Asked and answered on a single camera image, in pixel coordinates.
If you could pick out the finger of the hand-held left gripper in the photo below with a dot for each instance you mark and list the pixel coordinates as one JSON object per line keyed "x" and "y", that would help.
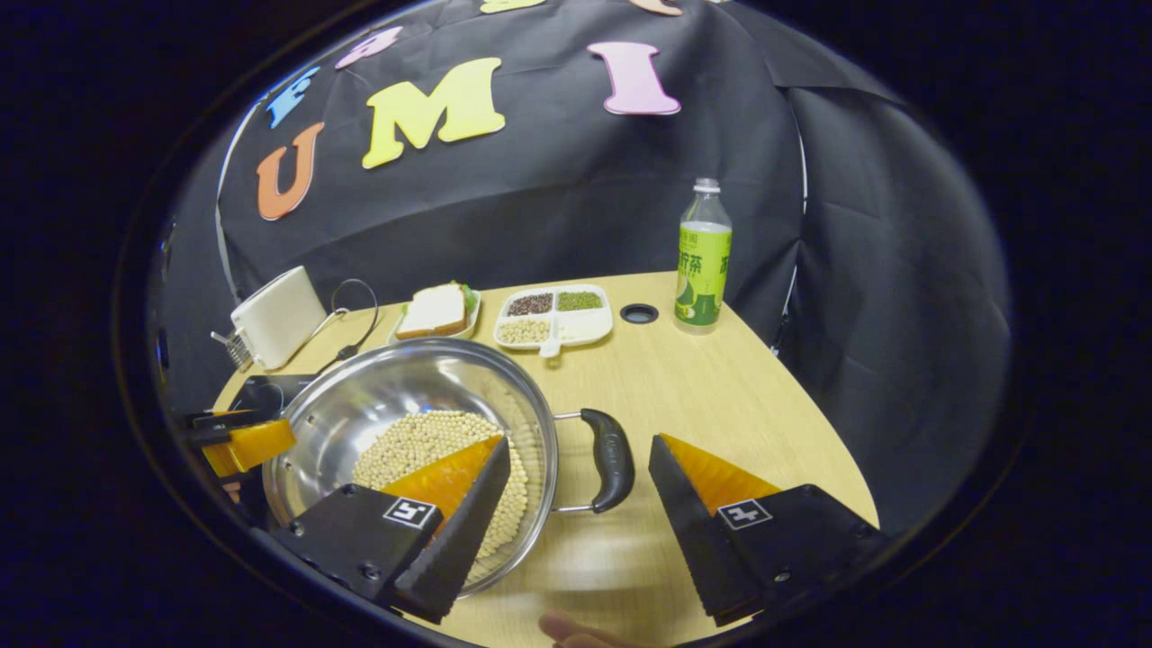
{"x": 252, "y": 445}

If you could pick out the stainless steel pot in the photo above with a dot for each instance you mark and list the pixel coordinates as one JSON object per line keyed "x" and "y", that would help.
{"x": 396, "y": 387}

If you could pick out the sandwich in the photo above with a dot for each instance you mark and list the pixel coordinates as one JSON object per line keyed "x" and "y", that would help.
{"x": 432, "y": 310}

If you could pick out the white divided grain dish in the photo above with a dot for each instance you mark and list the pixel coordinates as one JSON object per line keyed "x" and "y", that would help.
{"x": 580, "y": 326}

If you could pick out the black table grommet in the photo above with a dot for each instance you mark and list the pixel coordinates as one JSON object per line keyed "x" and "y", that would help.
{"x": 639, "y": 314}

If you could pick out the green tea bottle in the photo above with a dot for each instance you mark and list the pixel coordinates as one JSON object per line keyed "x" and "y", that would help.
{"x": 702, "y": 270}

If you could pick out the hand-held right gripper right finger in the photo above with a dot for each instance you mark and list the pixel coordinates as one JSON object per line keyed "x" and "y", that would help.
{"x": 697, "y": 549}

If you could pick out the pile of soybeans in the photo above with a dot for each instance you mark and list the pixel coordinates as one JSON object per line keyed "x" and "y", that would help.
{"x": 423, "y": 445}

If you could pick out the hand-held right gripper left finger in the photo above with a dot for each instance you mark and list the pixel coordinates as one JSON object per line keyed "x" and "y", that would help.
{"x": 459, "y": 544}

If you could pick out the small sandwich plate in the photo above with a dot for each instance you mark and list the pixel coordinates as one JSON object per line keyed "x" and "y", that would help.
{"x": 472, "y": 322}

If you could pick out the white toaster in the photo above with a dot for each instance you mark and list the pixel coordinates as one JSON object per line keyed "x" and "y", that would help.
{"x": 279, "y": 315}

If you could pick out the black backdrop cloth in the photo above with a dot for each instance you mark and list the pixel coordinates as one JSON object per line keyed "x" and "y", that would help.
{"x": 558, "y": 198}

